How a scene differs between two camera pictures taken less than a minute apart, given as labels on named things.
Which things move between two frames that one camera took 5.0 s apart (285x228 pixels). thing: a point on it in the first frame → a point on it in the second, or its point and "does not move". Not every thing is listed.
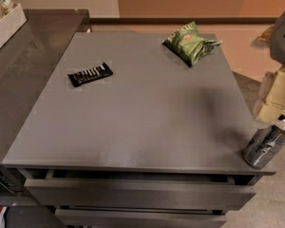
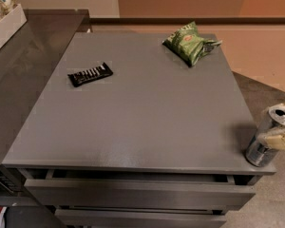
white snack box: [2, 30] does not move
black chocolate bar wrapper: [80, 77] does not move
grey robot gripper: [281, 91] → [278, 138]
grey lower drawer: [139, 218] does not move
